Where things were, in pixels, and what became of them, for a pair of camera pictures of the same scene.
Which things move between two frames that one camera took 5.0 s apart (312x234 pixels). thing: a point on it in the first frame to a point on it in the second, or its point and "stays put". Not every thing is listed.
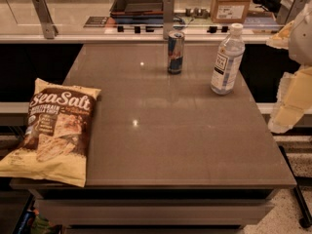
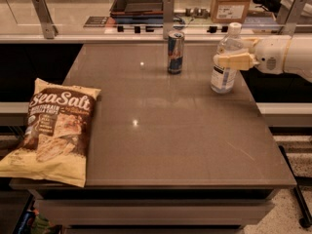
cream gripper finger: (294, 97) to (240, 61)
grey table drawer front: (156, 212) stays put
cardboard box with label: (230, 3) stays put
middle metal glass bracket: (168, 16) stays put
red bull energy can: (175, 47) stays put
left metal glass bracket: (49, 27) stays put
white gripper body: (301, 38) to (268, 57)
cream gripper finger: (281, 40) to (253, 40)
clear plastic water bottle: (228, 60) stays put
